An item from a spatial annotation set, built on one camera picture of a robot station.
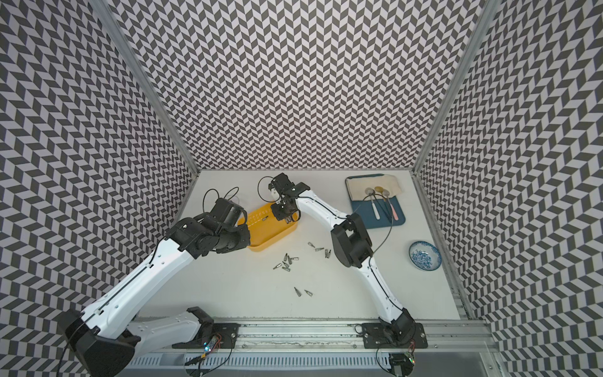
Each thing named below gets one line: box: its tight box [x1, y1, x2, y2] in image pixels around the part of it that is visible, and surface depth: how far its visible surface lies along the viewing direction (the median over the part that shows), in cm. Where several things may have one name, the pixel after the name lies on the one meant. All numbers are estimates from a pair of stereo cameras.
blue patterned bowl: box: [408, 241, 443, 271], surface depth 90 cm
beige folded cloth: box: [346, 174, 402, 201], surface depth 113 cm
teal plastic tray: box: [345, 173, 406, 229], surface depth 107 cm
